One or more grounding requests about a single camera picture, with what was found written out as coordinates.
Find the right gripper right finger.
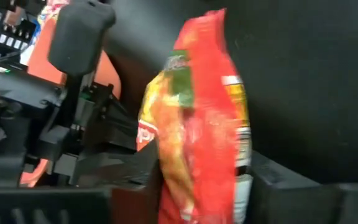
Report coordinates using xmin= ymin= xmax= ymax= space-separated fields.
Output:
xmin=247 ymin=151 xmax=343 ymax=224

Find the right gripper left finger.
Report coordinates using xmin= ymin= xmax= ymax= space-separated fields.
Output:
xmin=106 ymin=141 xmax=163 ymax=224

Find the orange Maruchan chicken ramen pack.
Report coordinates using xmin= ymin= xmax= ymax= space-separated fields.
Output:
xmin=135 ymin=7 xmax=254 ymax=224

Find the orange plastic bin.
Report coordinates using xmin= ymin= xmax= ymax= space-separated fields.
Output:
xmin=19 ymin=14 xmax=122 ymax=100

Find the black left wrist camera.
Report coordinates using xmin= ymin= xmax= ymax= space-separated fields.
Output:
xmin=47 ymin=0 xmax=117 ymax=76

